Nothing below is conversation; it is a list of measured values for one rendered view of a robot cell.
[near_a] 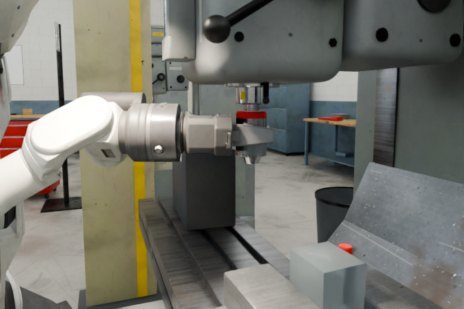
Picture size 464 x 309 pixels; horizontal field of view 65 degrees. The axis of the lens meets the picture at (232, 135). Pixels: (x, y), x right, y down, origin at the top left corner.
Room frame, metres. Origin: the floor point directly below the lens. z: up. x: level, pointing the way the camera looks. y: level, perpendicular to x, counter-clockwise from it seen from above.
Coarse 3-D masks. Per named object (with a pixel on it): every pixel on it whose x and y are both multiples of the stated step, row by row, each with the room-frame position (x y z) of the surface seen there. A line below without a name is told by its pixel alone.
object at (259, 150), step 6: (240, 120) 0.53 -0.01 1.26; (246, 120) 0.53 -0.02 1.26; (252, 120) 0.52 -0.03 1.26; (258, 120) 0.53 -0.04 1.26; (264, 120) 0.53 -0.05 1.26; (264, 126) 0.53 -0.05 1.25; (258, 144) 0.53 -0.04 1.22; (264, 144) 0.54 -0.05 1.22; (240, 150) 0.53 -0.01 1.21; (246, 150) 0.53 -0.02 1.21; (252, 150) 0.52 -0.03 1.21; (258, 150) 0.53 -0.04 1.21; (264, 150) 0.54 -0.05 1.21; (240, 156) 0.53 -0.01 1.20; (246, 156) 0.53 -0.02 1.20; (252, 156) 0.52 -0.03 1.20; (258, 156) 0.53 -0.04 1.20
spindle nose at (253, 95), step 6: (240, 90) 0.53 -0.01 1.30; (246, 90) 0.53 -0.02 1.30; (252, 90) 0.52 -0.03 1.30; (258, 90) 0.53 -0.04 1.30; (240, 96) 0.53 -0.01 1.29; (246, 96) 0.53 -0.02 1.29; (252, 96) 0.52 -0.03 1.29; (258, 96) 0.53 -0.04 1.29; (240, 102) 0.53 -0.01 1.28; (246, 102) 0.53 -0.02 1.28; (252, 102) 0.52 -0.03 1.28; (258, 102) 0.53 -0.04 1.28
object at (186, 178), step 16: (192, 160) 0.81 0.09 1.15; (208, 160) 0.82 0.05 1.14; (224, 160) 0.83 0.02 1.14; (176, 176) 0.94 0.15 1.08; (192, 176) 0.81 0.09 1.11; (208, 176) 0.82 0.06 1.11; (224, 176) 0.83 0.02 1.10; (176, 192) 0.95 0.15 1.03; (192, 192) 0.81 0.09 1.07; (208, 192) 0.82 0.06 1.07; (224, 192) 0.83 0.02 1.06; (176, 208) 0.95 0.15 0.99; (192, 208) 0.81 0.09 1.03; (208, 208) 0.82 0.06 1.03; (224, 208) 0.83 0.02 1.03; (192, 224) 0.81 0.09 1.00; (208, 224) 0.82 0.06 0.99; (224, 224) 0.83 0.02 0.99
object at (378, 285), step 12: (372, 276) 0.46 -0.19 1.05; (384, 276) 0.46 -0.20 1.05; (372, 288) 0.36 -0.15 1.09; (384, 288) 0.36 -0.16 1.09; (396, 288) 0.43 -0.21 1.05; (408, 288) 0.43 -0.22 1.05; (372, 300) 0.34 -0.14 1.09; (384, 300) 0.34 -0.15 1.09; (396, 300) 0.34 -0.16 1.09; (408, 300) 0.40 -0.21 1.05; (420, 300) 0.40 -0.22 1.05
